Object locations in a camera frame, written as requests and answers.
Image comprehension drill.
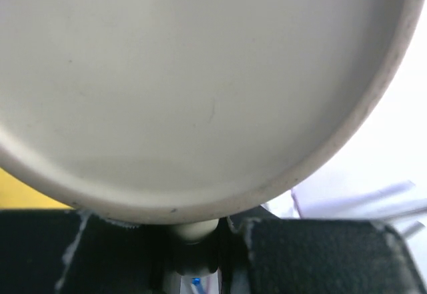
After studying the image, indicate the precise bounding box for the yellow folded cloth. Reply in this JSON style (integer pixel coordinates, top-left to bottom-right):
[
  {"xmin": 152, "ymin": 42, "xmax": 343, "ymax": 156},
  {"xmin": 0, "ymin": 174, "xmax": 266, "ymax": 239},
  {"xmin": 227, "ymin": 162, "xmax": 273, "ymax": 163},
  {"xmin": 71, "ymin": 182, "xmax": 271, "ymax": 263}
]
[{"xmin": 0, "ymin": 169, "xmax": 70, "ymax": 209}]

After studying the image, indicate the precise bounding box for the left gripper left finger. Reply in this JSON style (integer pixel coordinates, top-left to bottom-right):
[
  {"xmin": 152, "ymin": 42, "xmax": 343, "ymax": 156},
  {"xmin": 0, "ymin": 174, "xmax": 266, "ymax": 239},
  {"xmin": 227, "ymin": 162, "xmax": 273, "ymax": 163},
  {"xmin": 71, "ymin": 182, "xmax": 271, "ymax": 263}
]
[{"xmin": 1, "ymin": 210, "xmax": 155, "ymax": 293}]

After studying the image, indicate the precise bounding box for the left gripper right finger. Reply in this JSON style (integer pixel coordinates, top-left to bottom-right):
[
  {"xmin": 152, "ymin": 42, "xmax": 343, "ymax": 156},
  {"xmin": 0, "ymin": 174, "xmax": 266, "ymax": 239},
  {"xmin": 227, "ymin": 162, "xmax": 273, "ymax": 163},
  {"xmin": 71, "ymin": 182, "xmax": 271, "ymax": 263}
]
[{"xmin": 230, "ymin": 219, "xmax": 426, "ymax": 293}]

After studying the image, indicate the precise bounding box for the white mug green interior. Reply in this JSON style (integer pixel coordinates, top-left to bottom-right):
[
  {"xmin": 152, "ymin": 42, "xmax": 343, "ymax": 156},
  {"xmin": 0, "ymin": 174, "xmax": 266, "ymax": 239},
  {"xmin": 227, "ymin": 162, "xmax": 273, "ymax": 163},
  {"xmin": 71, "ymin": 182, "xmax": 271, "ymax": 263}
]
[{"xmin": 1, "ymin": 0, "xmax": 424, "ymax": 242}]

